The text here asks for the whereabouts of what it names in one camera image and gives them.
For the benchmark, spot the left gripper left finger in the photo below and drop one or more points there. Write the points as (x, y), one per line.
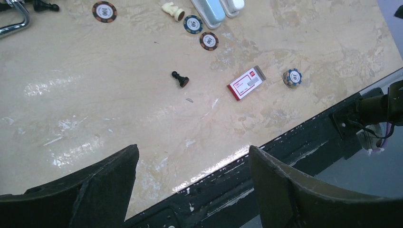
(96, 196)

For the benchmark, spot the lower poker chip in row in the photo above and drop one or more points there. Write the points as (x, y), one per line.
(209, 41)

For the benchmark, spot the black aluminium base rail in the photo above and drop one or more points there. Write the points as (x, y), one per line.
(343, 168)

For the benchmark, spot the poker chip near case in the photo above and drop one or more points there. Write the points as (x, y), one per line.
(104, 11)

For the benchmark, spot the upper poker chip in row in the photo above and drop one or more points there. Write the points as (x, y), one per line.
(193, 24)

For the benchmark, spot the poker chip stack on table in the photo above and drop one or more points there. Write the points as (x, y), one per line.
(292, 78)

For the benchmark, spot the white stapler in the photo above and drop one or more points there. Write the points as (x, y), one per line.
(232, 7)

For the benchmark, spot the light blue stapler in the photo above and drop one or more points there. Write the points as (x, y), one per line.
(211, 11)

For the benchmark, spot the small cork piece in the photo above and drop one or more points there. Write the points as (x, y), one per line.
(173, 10)

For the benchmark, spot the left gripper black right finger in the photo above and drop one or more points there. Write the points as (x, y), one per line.
(289, 198)

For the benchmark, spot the black chess pawn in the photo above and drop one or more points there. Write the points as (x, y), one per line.
(183, 81)

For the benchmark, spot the black poker chip case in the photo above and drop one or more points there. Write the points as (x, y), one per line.
(16, 19)

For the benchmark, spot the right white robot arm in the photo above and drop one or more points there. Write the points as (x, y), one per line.
(383, 108)

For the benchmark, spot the poker chip in row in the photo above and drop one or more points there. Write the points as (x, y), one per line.
(193, 24)
(209, 41)

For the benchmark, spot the red white card box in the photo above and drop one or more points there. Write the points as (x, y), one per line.
(246, 83)

